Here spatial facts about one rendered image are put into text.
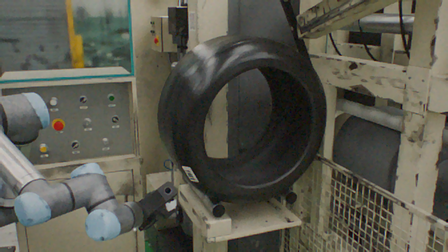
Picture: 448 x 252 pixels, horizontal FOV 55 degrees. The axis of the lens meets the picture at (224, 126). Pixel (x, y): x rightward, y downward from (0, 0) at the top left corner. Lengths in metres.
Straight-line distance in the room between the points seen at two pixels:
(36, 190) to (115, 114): 0.98
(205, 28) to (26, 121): 0.74
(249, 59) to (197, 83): 0.18
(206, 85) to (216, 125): 0.49
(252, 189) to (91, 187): 0.58
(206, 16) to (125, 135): 0.69
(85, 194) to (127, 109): 0.96
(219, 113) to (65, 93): 0.67
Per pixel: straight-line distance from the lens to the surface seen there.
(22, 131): 1.38
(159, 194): 1.21
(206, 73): 1.30
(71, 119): 1.97
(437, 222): 1.32
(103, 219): 1.06
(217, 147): 1.78
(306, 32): 1.72
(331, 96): 1.93
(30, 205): 1.03
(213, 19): 1.69
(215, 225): 1.47
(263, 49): 1.36
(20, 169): 1.12
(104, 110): 1.97
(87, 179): 1.10
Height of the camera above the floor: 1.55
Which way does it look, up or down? 15 degrees down
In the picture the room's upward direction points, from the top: straight up
